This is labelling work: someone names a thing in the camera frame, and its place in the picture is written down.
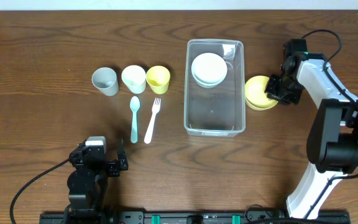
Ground yellow plastic bowl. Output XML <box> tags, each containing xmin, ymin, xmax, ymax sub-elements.
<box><xmin>245</xmin><ymin>75</ymin><xmax>278</xmax><ymax>111</ymax></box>

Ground mint green plastic spoon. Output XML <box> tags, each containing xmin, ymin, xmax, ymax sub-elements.
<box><xmin>130</xmin><ymin>96</ymin><xmax>140</xmax><ymax>143</ymax></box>

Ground white plastic fork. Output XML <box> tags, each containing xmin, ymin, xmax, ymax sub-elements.
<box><xmin>144</xmin><ymin>98</ymin><xmax>161</xmax><ymax>144</ymax></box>

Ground clear plastic container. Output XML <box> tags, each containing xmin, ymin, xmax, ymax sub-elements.
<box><xmin>183</xmin><ymin>39</ymin><xmax>246</xmax><ymax>137</ymax></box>

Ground grey plastic cup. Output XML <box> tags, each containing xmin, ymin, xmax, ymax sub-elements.
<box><xmin>91</xmin><ymin>67</ymin><xmax>119</xmax><ymax>96</ymax></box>

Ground white plastic cup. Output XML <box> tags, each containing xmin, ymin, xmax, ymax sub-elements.
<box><xmin>121</xmin><ymin>65</ymin><xmax>146</xmax><ymax>94</ymax></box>

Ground white plastic bowl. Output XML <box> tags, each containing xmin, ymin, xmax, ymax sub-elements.
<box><xmin>191</xmin><ymin>53</ymin><xmax>227</xmax><ymax>88</ymax></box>

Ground yellow plastic cup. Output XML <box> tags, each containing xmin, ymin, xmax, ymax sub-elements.
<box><xmin>146</xmin><ymin>65</ymin><xmax>170</xmax><ymax>95</ymax></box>

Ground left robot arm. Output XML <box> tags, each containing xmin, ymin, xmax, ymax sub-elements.
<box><xmin>67</xmin><ymin>136</ymin><xmax>129</xmax><ymax>223</ymax></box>

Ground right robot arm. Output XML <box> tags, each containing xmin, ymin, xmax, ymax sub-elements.
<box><xmin>265</xmin><ymin>51</ymin><xmax>358</xmax><ymax>220</ymax></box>

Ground black mounting rail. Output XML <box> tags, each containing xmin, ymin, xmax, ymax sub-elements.
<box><xmin>39</xmin><ymin>208</ymin><xmax>351</xmax><ymax>224</ymax></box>

